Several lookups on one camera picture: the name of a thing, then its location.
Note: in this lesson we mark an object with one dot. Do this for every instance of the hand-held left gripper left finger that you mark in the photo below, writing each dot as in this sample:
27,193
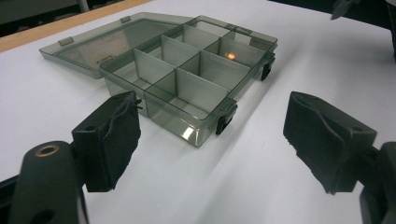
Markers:
106,143

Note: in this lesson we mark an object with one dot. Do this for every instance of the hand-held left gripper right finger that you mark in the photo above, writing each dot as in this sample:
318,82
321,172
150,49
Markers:
327,143

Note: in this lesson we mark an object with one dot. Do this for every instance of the grey translucent compartment storage box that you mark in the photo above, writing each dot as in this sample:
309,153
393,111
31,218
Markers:
186,90

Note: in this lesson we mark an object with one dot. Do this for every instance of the black and orange battery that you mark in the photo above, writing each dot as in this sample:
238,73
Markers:
230,56

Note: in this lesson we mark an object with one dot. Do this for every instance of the white metal stand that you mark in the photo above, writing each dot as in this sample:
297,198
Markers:
83,4

